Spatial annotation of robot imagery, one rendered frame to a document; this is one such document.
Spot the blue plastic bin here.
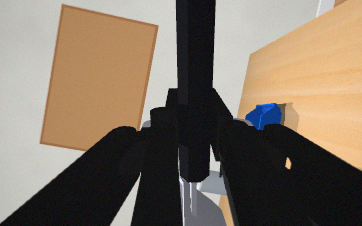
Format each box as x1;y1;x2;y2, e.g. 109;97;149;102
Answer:
245;103;282;130

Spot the grey frying pan with black handle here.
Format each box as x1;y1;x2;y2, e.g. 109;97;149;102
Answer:
176;0;227;226

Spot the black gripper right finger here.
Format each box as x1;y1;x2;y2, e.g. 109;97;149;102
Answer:
210;88;362;226

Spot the white bottle with blue cap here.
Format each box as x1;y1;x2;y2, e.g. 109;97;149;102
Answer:
197;170;227;196

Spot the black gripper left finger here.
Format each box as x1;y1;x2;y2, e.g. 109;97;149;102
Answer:
0;88;183;226

